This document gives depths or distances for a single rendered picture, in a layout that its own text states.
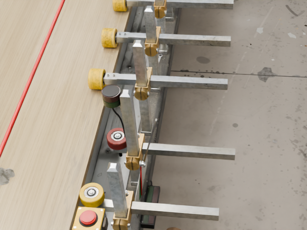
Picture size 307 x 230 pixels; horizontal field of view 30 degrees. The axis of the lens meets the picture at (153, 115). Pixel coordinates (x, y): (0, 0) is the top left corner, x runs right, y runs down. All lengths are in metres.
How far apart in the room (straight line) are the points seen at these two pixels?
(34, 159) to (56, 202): 0.21
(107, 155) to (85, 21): 0.61
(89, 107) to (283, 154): 1.35
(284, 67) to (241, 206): 1.08
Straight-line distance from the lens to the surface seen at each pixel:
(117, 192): 1.76
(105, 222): 1.45
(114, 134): 2.04
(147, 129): 2.27
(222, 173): 3.06
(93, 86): 2.18
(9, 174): 2.01
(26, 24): 2.61
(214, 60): 3.68
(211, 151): 2.03
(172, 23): 2.83
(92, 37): 2.47
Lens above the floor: 2.41
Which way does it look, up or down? 46 degrees down
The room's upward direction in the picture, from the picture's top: 5 degrees counter-clockwise
